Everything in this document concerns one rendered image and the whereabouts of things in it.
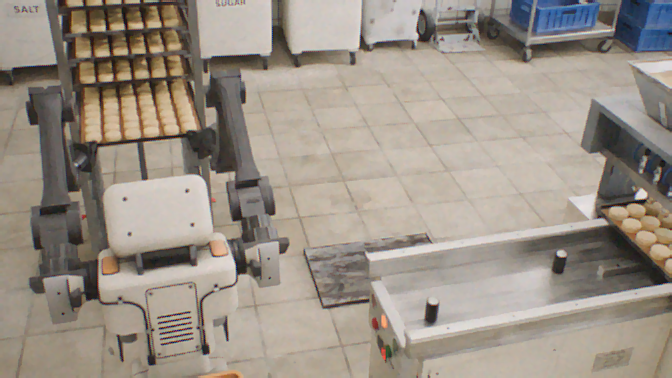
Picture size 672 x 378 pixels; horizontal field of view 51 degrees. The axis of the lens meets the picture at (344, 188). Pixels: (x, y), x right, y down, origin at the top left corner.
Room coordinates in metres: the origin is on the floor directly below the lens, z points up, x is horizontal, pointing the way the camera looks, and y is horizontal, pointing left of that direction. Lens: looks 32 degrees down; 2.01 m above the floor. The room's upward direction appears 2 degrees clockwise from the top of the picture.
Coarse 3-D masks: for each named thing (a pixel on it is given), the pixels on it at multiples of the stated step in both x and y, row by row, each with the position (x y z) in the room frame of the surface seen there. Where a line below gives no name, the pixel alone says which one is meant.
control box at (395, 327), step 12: (372, 288) 1.39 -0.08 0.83; (384, 288) 1.38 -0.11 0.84; (384, 300) 1.34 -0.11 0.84; (372, 312) 1.38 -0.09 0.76; (384, 312) 1.30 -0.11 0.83; (396, 312) 1.30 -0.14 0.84; (396, 324) 1.25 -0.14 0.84; (384, 336) 1.29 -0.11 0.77; (396, 336) 1.22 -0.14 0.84; (384, 360) 1.27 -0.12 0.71; (396, 360) 1.20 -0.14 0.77; (408, 360) 1.18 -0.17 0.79; (396, 372) 1.20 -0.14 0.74; (408, 372) 1.19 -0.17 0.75
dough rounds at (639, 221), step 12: (636, 204) 1.70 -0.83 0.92; (648, 204) 1.70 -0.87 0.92; (660, 204) 1.71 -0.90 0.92; (612, 216) 1.65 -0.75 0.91; (624, 216) 1.64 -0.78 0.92; (636, 216) 1.66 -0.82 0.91; (648, 216) 1.64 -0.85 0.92; (660, 216) 1.64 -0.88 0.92; (624, 228) 1.60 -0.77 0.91; (636, 228) 1.58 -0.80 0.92; (648, 228) 1.60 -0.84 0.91; (660, 228) 1.59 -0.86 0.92; (636, 240) 1.55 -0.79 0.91; (648, 240) 1.53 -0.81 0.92; (660, 240) 1.55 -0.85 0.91; (648, 252) 1.50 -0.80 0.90; (660, 252) 1.48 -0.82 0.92; (660, 264) 1.45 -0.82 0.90
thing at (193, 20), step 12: (192, 0) 2.37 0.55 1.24; (192, 12) 2.37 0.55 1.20; (192, 24) 2.37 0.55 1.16; (192, 36) 2.37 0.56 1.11; (192, 48) 2.37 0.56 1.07; (192, 60) 2.37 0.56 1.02; (204, 108) 2.38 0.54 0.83; (204, 120) 2.38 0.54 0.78; (204, 168) 2.37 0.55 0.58; (204, 180) 2.37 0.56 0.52
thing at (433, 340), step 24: (648, 288) 1.36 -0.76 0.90; (528, 312) 1.25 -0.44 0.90; (552, 312) 1.25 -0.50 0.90; (576, 312) 1.27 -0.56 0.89; (600, 312) 1.29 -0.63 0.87; (624, 312) 1.31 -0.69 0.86; (648, 312) 1.33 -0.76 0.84; (408, 336) 1.14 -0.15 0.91; (432, 336) 1.16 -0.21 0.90; (456, 336) 1.18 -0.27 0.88; (480, 336) 1.19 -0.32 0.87; (504, 336) 1.21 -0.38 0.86
